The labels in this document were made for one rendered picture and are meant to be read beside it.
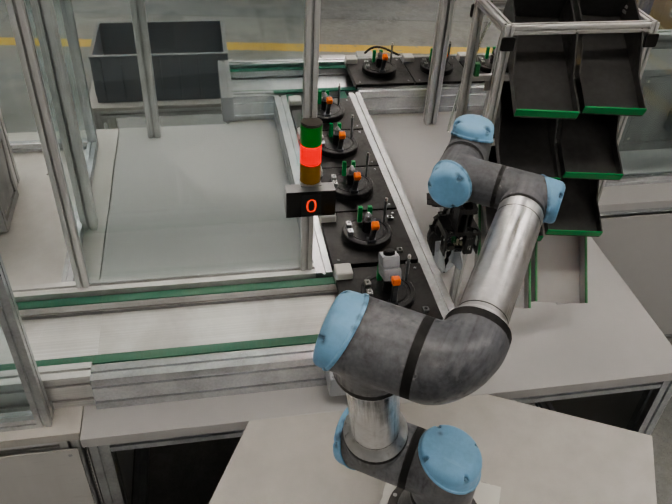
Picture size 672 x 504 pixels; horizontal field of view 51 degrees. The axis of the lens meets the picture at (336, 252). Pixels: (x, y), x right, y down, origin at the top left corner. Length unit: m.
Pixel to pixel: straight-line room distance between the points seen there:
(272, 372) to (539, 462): 0.63
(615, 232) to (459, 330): 1.77
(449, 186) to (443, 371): 0.39
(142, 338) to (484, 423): 0.85
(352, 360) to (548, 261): 1.02
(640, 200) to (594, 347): 0.79
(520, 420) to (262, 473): 0.61
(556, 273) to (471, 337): 0.96
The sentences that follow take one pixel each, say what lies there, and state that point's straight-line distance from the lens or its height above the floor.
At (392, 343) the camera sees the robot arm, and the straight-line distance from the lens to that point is 0.91.
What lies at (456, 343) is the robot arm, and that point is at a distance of 0.91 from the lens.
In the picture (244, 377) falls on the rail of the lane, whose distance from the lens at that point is 1.67.
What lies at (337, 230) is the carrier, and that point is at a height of 0.97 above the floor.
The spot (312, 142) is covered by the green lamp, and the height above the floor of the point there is 1.38.
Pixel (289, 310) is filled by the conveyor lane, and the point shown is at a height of 0.92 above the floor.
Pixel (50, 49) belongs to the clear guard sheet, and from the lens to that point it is 1.57.
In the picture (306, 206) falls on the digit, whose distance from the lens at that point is 1.69.
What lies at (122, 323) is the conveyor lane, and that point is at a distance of 1.84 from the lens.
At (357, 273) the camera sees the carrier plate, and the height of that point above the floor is 0.97.
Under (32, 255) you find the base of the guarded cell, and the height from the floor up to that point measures 0.86.
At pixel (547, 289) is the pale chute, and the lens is 1.86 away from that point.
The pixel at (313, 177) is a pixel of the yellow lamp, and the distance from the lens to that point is 1.65.
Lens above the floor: 2.18
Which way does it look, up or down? 39 degrees down
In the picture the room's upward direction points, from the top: 3 degrees clockwise
